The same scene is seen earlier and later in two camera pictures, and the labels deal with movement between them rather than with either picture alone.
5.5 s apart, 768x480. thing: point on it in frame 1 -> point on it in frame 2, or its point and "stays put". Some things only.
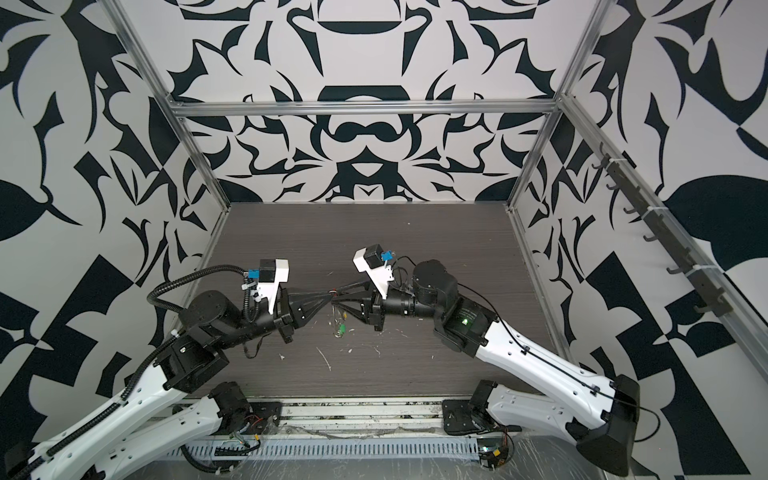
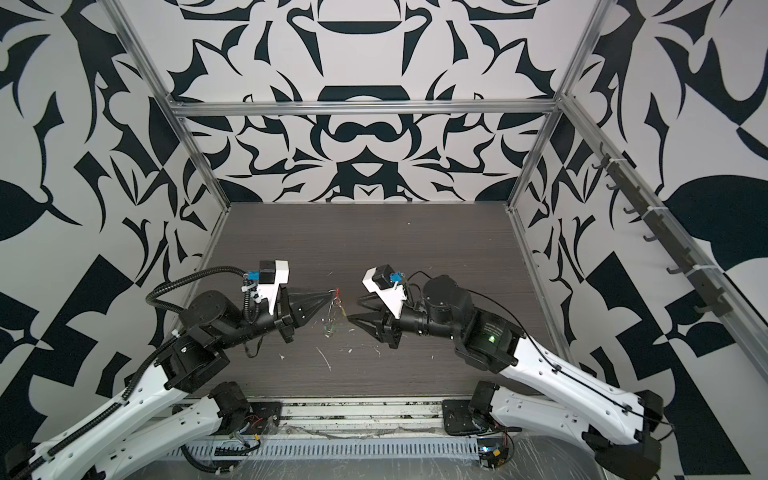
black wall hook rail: (663, 236) stays put
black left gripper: (288, 309) stays put
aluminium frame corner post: (170, 105) stays put
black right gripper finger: (361, 287) -> (372, 301)
